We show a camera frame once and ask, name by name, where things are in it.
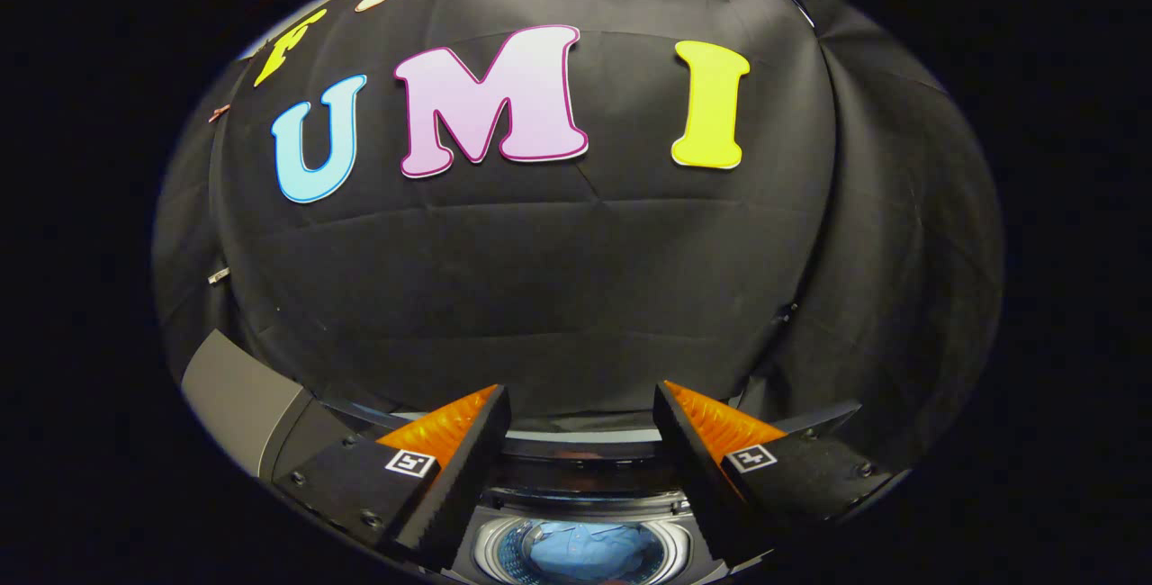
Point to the grey washing machine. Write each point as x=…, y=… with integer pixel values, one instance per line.
x=490, y=558

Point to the red clip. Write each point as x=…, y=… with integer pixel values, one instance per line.
x=219, y=112

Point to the silver clip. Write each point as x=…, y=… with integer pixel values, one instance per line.
x=219, y=275

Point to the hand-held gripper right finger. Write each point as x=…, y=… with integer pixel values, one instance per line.
x=688, y=477

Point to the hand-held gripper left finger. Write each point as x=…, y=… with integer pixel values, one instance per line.
x=468, y=477

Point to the light blue polo shirt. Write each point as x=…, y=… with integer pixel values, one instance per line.
x=585, y=553

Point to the black backdrop cloth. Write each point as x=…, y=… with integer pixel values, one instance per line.
x=576, y=279

